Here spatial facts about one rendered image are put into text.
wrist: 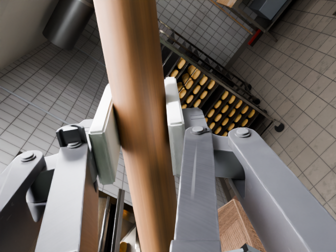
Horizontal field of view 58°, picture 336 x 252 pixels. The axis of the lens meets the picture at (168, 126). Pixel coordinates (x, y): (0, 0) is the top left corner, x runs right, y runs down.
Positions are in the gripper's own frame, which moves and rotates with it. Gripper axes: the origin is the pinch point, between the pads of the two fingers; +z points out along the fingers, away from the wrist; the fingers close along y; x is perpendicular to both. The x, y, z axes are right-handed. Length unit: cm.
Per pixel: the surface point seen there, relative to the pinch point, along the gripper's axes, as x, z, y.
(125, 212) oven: -138, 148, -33
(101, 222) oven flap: -123, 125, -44
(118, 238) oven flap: -118, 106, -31
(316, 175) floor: -155, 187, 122
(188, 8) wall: -45, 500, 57
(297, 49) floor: -92, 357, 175
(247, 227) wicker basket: -137, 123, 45
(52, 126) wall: -90, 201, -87
